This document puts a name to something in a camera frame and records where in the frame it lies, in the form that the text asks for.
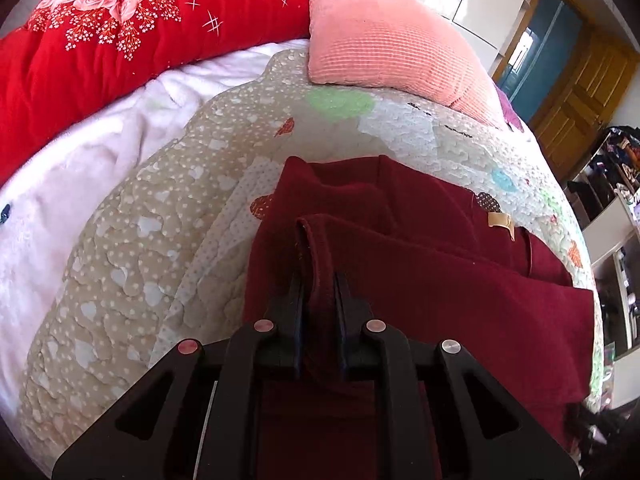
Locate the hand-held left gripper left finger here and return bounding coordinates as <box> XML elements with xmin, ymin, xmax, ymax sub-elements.
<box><xmin>51</xmin><ymin>269</ymin><xmax>306</xmax><ymax>480</ymax></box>

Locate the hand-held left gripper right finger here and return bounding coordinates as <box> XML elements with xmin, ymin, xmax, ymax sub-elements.
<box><xmin>334</xmin><ymin>271</ymin><xmax>581</xmax><ymax>480</ymax></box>

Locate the dark red garment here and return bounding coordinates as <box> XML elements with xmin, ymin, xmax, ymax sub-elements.
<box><xmin>242</xmin><ymin>155</ymin><xmax>596</xmax><ymax>480</ymax></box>

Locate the beige heart-print quilted bedspread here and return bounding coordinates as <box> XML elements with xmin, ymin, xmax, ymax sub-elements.
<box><xmin>15</xmin><ymin>49</ymin><xmax>598</xmax><ymax>461</ymax></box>

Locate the white fleece blanket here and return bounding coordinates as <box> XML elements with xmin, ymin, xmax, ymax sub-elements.
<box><xmin>0</xmin><ymin>39</ymin><xmax>311</xmax><ymax>426</ymax></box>

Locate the pink pillow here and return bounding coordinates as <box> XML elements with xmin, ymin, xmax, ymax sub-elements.
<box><xmin>300</xmin><ymin>0</ymin><xmax>511</xmax><ymax>128</ymax></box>

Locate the white cluttered shelf unit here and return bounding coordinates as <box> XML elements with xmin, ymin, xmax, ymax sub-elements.
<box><xmin>565</xmin><ymin>126</ymin><xmax>640</xmax><ymax>411</ymax></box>

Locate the wooden door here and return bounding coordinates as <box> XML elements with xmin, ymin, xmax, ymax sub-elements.
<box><xmin>529</xmin><ymin>30</ymin><xmax>638</xmax><ymax>181</ymax></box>

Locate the red floral quilt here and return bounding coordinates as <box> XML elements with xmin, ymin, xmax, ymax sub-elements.
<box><xmin>0</xmin><ymin>0</ymin><xmax>312</xmax><ymax>186</ymax></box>

